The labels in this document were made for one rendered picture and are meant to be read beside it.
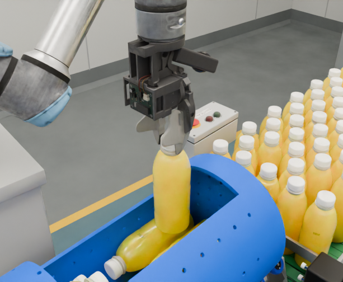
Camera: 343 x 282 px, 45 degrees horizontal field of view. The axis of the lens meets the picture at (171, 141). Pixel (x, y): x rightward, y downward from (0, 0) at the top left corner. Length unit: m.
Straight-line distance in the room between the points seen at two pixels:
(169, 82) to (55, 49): 0.40
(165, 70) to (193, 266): 0.31
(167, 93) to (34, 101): 0.39
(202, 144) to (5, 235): 0.56
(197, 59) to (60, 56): 0.39
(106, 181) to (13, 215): 1.77
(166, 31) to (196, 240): 0.33
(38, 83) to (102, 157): 2.06
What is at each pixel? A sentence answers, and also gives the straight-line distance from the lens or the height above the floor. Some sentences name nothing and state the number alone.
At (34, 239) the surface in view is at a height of 0.95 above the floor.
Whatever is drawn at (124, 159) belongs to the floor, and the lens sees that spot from 2.94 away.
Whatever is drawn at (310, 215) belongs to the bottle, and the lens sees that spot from 1.00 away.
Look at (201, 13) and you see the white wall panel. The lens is 4.65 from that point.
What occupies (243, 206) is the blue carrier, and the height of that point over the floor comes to 1.21.
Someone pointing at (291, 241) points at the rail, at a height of 0.98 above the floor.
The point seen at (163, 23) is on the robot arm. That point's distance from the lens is 0.60.
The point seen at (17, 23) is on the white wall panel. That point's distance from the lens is 3.55.
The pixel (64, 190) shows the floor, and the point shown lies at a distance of 2.74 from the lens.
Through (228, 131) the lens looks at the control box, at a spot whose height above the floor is 1.05.
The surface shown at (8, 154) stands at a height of 1.15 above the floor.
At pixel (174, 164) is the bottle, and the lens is 0.74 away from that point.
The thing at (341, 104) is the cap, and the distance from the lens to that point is 1.39.
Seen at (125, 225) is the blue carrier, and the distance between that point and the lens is 0.90.
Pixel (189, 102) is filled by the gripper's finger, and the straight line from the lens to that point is 0.67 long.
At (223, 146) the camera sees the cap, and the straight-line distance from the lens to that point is 1.08.
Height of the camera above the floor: 1.72
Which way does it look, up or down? 34 degrees down
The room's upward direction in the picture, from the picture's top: straight up
